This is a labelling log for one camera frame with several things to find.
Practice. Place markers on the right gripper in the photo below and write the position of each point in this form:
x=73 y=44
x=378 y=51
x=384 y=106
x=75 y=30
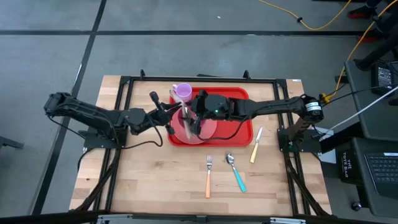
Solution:
x=217 y=105

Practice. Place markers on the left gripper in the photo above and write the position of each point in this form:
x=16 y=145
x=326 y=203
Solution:
x=140 y=119

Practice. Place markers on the pink plastic plate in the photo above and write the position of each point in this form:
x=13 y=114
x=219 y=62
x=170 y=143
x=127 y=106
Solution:
x=180 y=133

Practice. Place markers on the lilac plastic mug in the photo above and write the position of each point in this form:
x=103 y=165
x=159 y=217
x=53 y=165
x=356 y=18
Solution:
x=184 y=91

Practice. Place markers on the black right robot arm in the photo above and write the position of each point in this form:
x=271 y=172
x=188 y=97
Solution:
x=273 y=105

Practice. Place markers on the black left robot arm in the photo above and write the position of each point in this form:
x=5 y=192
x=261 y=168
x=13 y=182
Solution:
x=93 y=113

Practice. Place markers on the red plastic tray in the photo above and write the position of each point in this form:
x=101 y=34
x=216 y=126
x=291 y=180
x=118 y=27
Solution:
x=239 y=137

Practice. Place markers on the black tote bag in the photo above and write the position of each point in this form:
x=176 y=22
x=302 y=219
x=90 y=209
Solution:
x=345 y=165

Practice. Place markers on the black floor stand leg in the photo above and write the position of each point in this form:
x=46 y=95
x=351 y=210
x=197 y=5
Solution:
x=11 y=143

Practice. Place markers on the dark grey side desk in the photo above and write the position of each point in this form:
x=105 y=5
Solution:
x=360 y=118

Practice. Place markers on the dark grey laptop desk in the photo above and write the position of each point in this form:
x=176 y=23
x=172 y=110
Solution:
x=360 y=186

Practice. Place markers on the black caster wheel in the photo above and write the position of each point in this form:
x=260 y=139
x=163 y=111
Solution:
x=356 y=206

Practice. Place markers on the black power supply unit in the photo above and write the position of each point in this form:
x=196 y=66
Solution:
x=382 y=77

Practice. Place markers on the black laptop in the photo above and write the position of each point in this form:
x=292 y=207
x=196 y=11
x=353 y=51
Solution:
x=384 y=171

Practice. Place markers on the person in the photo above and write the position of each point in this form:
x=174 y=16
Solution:
x=362 y=12

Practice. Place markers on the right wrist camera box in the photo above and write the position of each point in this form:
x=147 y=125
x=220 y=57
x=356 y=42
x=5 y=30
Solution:
x=202 y=94

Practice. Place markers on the black aluminium table frame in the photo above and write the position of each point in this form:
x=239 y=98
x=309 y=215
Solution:
x=202 y=79

